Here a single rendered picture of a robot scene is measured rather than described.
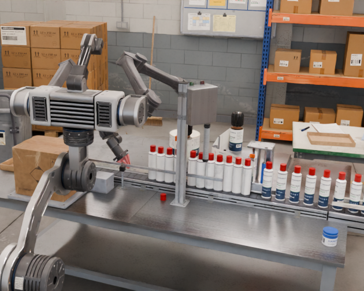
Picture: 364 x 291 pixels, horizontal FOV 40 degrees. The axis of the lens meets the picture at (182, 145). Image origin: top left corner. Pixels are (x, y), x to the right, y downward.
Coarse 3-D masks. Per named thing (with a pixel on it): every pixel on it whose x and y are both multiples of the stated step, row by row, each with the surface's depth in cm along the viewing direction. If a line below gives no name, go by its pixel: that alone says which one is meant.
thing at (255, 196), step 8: (96, 168) 309; (104, 168) 310; (120, 176) 299; (128, 176) 299; (136, 176) 299; (144, 176) 299; (168, 184) 289; (216, 192) 281; (224, 192) 281; (264, 200) 273; (272, 200) 273; (288, 200) 273; (312, 208) 265; (320, 208) 265; (328, 208) 265
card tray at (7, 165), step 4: (8, 160) 321; (12, 160) 325; (0, 164) 314; (4, 164) 318; (8, 164) 322; (12, 164) 324; (0, 168) 315; (4, 168) 314; (8, 168) 313; (12, 168) 312
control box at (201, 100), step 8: (192, 88) 255; (200, 88) 256; (208, 88) 258; (216, 88) 262; (192, 96) 254; (200, 96) 257; (208, 96) 260; (216, 96) 263; (192, 104) 255; (200, 104) 258; (208, 104) 261; (216, 104) 265; (192, 112) 257; (200, 112) 260; (208, 112) 263; (216, 112) 266; (192, 120) 258; (200, 120) 261; (208, 120) 264
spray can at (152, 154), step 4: (152, 148) 289; (148, 152) 291; (152, 152) 289; (156, 152) 290; (148, 156) 291; (152, 156) 289; (156, 156) 290; (148, 160) 292; (152, 160) 290; (148, 164) 292; (152, 164) 291; (148, 172) 294; (152, 172) 292; (148, 176) 295; (152, 176) 293
